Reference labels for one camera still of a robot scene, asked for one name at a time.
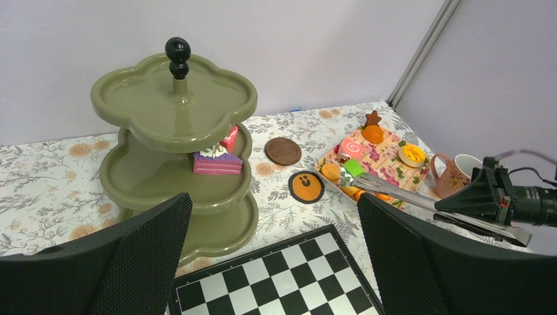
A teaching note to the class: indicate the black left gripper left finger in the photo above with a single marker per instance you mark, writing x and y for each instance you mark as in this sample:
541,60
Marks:
126,268

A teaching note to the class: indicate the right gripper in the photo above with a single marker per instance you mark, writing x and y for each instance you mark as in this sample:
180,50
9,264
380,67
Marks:
492,197

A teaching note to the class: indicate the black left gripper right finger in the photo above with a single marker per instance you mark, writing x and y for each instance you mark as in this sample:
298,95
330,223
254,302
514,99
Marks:
421,268

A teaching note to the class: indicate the metal serving tongs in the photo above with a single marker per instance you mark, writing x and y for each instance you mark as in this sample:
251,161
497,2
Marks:
514,235

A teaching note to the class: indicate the green cake slice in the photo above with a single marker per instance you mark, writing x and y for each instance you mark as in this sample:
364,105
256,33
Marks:
349,170

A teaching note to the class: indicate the purple cake slice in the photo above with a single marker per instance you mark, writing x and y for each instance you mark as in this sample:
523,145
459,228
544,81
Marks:
216,160

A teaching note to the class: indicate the green three-tier dessert stand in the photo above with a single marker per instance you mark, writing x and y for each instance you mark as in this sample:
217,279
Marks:
167,107

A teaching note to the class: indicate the pink cake slice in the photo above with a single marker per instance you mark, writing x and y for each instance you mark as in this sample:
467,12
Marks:
229,142

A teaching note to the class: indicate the large pink mug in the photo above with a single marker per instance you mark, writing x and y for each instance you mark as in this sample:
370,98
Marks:
457,173

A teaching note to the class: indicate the orange fish cookie right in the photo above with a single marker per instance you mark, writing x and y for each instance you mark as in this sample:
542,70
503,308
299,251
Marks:
383,197

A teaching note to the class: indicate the orange fish cookie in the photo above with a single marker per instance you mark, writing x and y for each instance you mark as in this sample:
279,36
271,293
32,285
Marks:
350,190
383,197

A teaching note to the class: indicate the yellow frosted donut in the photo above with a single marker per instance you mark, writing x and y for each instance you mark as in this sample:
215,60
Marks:
412,156

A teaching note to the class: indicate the orange fish cookie left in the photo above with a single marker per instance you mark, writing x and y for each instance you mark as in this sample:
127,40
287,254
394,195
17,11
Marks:
350,190

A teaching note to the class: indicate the black white chessboard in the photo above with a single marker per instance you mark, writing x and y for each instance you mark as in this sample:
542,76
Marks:
313,273

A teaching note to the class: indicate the floral tablecloth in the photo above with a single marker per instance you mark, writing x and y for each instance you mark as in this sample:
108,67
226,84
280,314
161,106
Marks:
51,194

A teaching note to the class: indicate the orange round pastry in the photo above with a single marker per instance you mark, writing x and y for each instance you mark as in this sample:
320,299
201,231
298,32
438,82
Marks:
373,133

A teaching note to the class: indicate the floral serving tray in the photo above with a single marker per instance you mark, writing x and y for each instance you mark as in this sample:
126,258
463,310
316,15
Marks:
381,160

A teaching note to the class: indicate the round orange biscuit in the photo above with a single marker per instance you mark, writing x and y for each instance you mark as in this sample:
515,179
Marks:
331,172

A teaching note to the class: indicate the pink swirl roll cake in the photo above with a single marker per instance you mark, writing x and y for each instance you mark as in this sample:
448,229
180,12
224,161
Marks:
349,149

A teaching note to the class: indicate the brown star cookie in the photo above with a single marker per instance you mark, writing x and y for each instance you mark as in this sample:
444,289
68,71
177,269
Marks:
372,118

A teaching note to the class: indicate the orange smiley face coaster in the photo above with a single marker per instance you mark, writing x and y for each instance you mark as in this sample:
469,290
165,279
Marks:
306,187

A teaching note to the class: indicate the dark brown round coaster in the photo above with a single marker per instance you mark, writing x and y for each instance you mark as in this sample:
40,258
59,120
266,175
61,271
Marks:
282,151

